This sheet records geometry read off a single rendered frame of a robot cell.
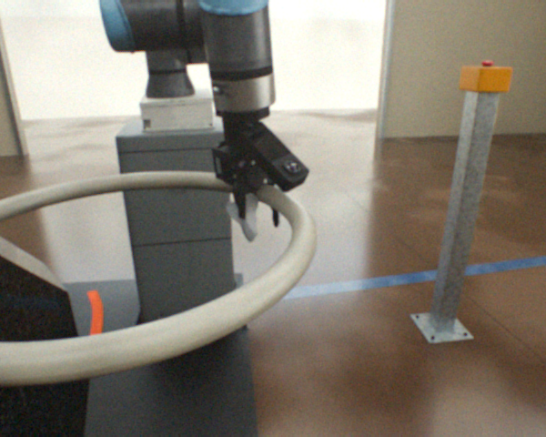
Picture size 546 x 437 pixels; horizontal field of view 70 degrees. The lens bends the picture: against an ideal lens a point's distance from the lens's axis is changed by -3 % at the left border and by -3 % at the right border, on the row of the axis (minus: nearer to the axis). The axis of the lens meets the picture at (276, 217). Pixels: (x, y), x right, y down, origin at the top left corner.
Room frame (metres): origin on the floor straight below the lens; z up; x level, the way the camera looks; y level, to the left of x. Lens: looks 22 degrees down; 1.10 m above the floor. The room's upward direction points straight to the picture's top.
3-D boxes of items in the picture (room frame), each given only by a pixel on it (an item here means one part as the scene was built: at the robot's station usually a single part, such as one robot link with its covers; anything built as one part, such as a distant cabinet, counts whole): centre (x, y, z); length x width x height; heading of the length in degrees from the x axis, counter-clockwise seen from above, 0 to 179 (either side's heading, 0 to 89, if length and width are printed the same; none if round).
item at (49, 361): (0.45, 0.20, 0.90); 0.49 x 0.49 x 0.03
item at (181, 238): (1.62, 0.41, 0.43); 0.50 x 0.50 x 0.85; 12
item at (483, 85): (1.44, -0.72, 0.54); 0.20 x 0.20 x 1.09; 7
